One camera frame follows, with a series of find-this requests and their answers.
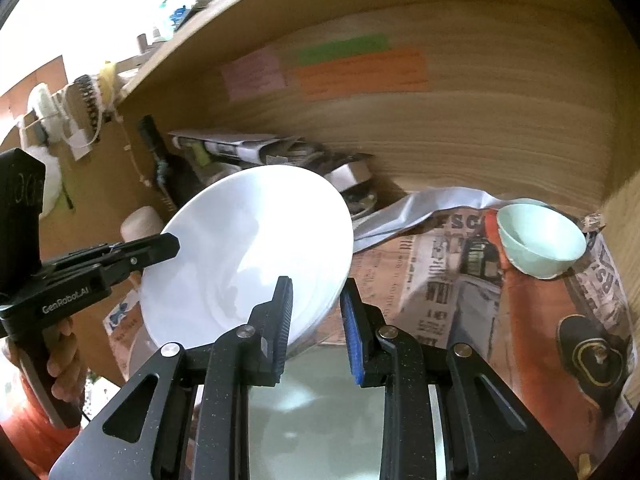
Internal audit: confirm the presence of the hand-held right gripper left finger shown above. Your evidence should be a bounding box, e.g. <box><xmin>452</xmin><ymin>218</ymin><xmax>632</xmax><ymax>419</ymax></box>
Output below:
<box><xmin>47</xmin><ymin>275</ymin><xmax>293</xmax><ymax>480</ymax></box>

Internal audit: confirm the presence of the dark wine bottle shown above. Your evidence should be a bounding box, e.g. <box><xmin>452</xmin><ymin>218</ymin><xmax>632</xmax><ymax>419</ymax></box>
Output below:
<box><xmin>137</xmin><ymin>115</ymin><xmax>211</xmax><ymax>216</ymax></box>

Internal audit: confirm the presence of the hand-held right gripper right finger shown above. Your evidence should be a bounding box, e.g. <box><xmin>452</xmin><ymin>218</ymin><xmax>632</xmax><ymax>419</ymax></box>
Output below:
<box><xmin>340</xmin><ymin>277</ymin><xmax>578</xmax><ymax>480</ymax></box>

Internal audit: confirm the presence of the shiny metal object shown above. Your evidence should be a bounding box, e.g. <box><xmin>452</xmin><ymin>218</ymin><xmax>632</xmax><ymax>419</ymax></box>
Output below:
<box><xmin>325</xmin><ymin>155</ymin><xmax>376</xmax><ymax>192</ymax></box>

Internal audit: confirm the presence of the folded newspaper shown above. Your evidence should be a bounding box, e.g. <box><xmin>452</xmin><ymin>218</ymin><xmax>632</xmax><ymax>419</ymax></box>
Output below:
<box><xmin>167</xmin><ymin>130</ymin><xmax>326</xmax><ymax>171</ymax></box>

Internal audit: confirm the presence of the white chair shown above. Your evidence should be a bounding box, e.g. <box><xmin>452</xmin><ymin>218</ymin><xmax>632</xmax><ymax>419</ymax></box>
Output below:
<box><xmin>120</xmin><ymin>206</ymin><xmax>167</xmax><ymax>244</ymax></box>

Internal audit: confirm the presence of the white plate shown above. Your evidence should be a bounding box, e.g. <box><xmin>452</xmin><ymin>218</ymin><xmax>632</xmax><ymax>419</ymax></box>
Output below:
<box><xmin>140</xmin><ymin>165</ymin><xmax>355</xmax><ymax>348</ymax></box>

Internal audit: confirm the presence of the pink sticky note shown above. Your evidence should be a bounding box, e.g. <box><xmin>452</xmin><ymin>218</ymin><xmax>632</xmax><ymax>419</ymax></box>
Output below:
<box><xmin>221</xmin><ymin>46</ymin><xmax>287</xmax><ymax>102</ymax></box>

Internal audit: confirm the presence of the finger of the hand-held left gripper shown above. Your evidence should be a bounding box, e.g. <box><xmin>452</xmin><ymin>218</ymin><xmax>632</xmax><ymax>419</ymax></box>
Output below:
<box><xmin>42</xmin><ymin>232</ymin><xmax>181</xmax><ymax>287</ymax></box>

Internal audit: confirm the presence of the blue floral cloth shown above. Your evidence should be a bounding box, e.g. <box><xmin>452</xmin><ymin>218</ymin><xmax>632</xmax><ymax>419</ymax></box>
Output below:
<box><xmin>102</xmin><ymin>287</ymin><xmax>143</xmax><ymax>361</ymax></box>

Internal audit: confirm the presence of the person's left forearm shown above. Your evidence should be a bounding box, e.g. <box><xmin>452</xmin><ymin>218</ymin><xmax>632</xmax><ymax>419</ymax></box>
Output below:
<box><xmin>0</xmin><ymin>370</ymin><xmax>68</xmax><ymax>478</ymax></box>

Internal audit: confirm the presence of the mint green plate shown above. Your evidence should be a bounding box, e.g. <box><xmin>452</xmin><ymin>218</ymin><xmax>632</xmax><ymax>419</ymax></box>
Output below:
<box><xmin>192</xmin><ymin>342</ymin><xmax>446</xmax><ymax>480</ymax></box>

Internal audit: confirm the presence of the mint green bowl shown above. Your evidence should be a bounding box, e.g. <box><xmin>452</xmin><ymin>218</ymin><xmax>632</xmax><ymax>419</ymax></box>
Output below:
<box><xmin>496</xmin><ymin>204</ymin><xmax>587</xmax><ymax>280</ymax></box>

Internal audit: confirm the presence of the orange sticky note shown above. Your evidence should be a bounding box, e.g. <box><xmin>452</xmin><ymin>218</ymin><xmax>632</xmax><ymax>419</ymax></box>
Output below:
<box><xmin>287</xmin><ymin>50</ymin><xmax>432</xmax><ymax>98</ymax></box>

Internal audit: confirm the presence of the green sticky note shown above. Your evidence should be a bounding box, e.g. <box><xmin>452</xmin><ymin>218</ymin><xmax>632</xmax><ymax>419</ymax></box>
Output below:
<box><xmin>297</xmin><ymin>34</ymin><xmax>390</xmax><ymax>66</ymax></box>

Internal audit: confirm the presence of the white cable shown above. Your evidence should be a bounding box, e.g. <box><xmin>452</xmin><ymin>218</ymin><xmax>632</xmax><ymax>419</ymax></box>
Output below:
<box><xmin>112</xmin><ymin>105</ymin><xmax>153</xmax><ymax>191</ymax></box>

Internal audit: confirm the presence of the person's left hand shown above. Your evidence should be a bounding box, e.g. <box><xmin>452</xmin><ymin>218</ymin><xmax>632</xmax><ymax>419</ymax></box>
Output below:
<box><xmin>4</xmin><ymin>317</ymin><xmax>90</xmax><ymax>428</ymax></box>

